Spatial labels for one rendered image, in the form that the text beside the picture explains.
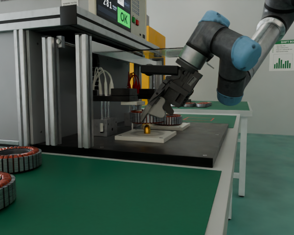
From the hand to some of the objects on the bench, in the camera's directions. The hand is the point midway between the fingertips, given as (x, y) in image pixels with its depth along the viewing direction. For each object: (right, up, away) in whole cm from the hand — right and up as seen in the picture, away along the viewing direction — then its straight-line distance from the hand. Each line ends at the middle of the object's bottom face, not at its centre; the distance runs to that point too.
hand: (146, 117), depth 84 cm
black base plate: (+3, -7, +13) cm, 15 cm away
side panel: (-44, -9, -5) cm, 46 cm away
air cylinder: (-5, -3, +28) cm, 29 cm away
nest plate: (0, -6, +1) cm, 6 cm away
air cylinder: (-13, -6, +6) cm, 16 cm away
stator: (-25, -13, -45) cm, 53 cm away
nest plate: (+8, -4, +23) cm, 25 cm away
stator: (-28, -11, -25) cm, 40 cm away
